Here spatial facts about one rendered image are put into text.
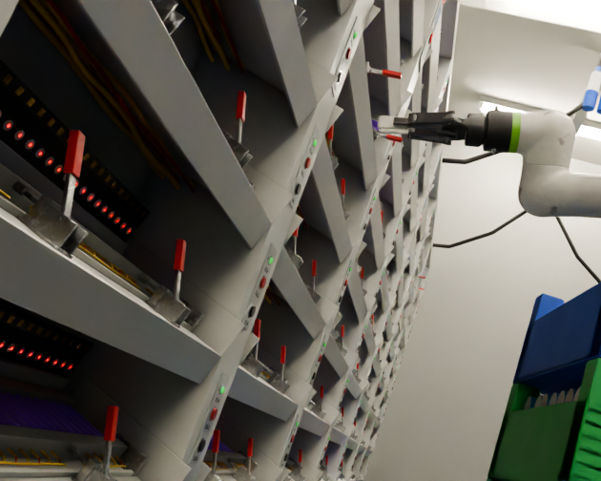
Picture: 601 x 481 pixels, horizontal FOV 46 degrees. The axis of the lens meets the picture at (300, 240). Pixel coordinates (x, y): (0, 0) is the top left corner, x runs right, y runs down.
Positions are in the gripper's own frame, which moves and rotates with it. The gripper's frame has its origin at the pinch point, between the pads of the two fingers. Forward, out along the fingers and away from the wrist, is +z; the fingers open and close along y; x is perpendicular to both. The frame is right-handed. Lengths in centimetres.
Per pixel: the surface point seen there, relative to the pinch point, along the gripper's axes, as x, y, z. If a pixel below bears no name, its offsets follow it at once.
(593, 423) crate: 72, 106, -21
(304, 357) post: 54, -11, 15
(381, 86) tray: -11.3, -2.5, 4.1
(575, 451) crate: 73, 106, -20
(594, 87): -118, -179, -84
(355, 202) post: 15.8, -10.8, 7.7
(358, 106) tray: 11.7, 29.9, 4.9
